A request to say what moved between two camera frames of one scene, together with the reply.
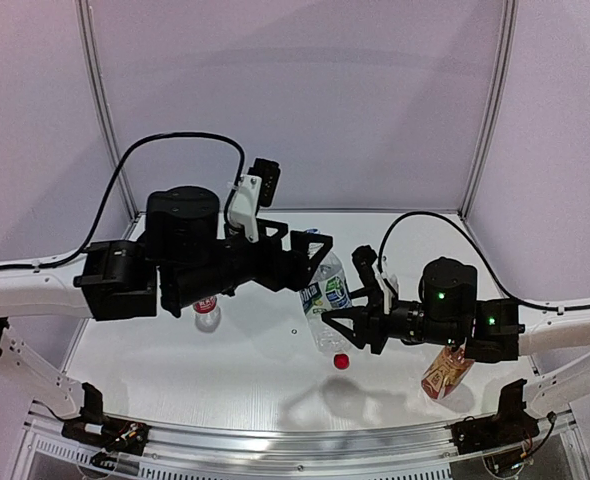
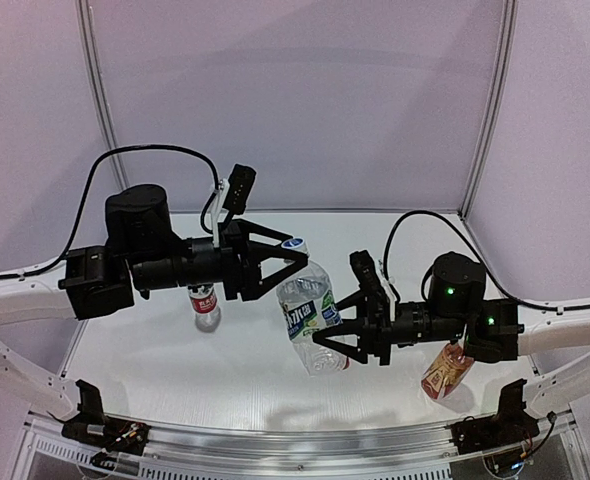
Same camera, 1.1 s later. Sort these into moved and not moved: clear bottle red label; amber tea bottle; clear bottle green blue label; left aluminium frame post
Moved: clear bottle green blue label
Not moved: left aluminium frame post; amber tea bottle; clear bottle red label
